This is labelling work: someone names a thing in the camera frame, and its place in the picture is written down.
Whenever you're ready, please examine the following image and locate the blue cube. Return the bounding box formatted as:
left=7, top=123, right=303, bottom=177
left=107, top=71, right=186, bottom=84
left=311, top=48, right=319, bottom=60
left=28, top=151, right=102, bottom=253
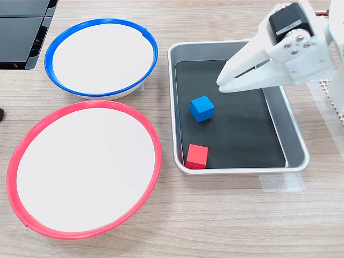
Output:
left=190, top=95, right=215, bottom=124

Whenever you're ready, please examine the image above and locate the steel tray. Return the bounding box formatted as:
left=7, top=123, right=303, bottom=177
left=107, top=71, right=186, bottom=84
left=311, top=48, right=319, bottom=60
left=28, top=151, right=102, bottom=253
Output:
left=167, top=40, right=310, bottom=175

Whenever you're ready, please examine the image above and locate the black tray mat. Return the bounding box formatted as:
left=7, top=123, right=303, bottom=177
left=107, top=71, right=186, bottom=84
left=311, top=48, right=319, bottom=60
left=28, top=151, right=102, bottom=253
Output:
left=174, top=59, right=286, bottom=169

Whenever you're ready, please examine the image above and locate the pale perforated plate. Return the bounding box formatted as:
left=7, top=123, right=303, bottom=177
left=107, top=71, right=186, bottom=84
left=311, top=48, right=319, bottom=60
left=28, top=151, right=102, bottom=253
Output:
left=319, top=77, right=344, bottom=125

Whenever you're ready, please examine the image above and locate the long clear tape strip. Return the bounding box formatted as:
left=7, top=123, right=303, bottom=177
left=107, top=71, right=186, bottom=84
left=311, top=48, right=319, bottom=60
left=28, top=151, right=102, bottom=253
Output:
left=306, top=80, right=344, bottom=158

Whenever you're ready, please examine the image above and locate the red cube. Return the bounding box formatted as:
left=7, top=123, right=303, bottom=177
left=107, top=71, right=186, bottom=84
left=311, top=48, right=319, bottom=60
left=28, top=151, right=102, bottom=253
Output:
left=185, top=144, right=209, bottom=170

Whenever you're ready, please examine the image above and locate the short clear tape strip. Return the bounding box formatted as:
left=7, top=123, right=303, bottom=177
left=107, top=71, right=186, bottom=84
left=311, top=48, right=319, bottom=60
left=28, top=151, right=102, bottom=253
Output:
left=259, top=173, right=306, bottom=192

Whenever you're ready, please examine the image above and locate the white plate blue rim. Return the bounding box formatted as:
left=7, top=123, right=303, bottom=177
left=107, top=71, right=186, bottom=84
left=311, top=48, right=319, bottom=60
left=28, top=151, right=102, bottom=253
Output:
left=44, top=18, right=159, bottom=101

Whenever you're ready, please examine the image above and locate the white plate red rim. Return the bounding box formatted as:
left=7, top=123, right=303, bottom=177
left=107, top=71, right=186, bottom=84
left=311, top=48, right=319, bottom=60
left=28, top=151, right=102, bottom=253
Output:
left=6, top=99, right=163, bottom=241

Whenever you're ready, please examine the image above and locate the black device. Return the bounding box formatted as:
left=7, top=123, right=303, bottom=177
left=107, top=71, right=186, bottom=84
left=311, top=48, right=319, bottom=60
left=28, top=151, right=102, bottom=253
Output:
left=0, top=0, right=59, bottom=70

